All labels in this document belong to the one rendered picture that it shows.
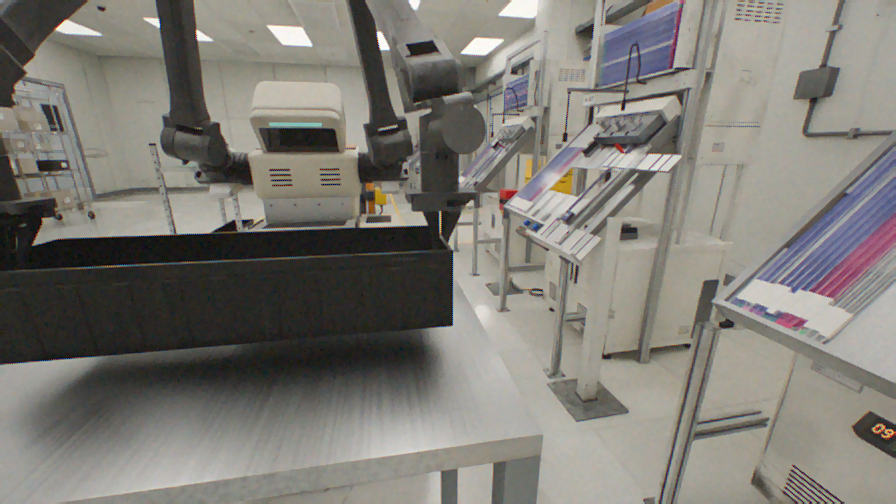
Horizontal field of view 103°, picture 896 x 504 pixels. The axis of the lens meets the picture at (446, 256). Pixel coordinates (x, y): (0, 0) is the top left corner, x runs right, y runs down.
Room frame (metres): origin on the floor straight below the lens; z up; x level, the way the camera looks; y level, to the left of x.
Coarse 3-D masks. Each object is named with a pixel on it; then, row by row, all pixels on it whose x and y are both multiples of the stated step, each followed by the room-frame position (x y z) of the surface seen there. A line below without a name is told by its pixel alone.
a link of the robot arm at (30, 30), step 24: (0, 0) 0.48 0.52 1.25; (24, 0) 0.50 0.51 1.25; (48, 0) 0.53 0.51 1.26; (72, 0) 0.57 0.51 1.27; (0, 24) 0.47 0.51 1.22; (24, 24) 0.50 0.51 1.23; (48, 24) 0.53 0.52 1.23; (0, 48) 0.46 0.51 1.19; (24, 48) 0.49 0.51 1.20; (24, 72) 0.48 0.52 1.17
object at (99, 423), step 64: (0, 384) 0.37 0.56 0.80; (64, 384) 0.37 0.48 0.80; (128, 384) 0.37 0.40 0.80; (192, 384) 0.37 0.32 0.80; (256, 384) 0.37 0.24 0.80; (320, 384) 0.37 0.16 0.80; (384, 384) 0.37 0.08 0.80; (448, 384) 0.37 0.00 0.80; (512, 384) 0.37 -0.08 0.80; (0, 448) 0.28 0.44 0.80; (64, 448) 0.28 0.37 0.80; (128, 448) 0.28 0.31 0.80; (192, 448) 0.28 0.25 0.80; (256, 448) 0.28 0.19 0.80; (320, 448) 0.28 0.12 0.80; (384, 448) 0.28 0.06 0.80; (448, 448) 0.28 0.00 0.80; (512, 448) 0.29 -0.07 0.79
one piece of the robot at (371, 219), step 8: (368, 184) 1.45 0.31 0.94; (376, 192) 1.44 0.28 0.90; (376, 200) 1.44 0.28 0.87; (384, 200) 1.45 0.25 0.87; (368, 208) 1.45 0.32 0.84; (368, 216) 1.43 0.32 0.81; (376, 216) 1.43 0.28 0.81; (384, 216) 1.42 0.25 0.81; (392, 216) 1.41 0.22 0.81; (360, 224) 1.26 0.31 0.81; (368, 224) 1.27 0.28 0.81; (376, 224) 1.27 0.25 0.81; (384, 224) 1.27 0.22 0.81; (392, 224) 1.28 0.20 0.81; (400, 224) 1.29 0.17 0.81
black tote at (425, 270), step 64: (64, 256) 0.51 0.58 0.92; (128, 256) 0.53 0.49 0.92; (192, 256) 0.54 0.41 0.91; (256, 256) 0.56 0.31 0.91; (320, 256) 0.42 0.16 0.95; (384, 256) 0.43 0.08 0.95; (448, 256) 0.45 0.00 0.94; (0, 320) 0.36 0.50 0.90; (64, 320) 0.37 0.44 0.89; (128, 320) 0.38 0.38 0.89; (192, 320) 0.39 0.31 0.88; (256, 320) 0.40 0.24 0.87; (320, 320) 0.42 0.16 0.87; (384, 320) 0.43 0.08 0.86; (448, 320) 0.45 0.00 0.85
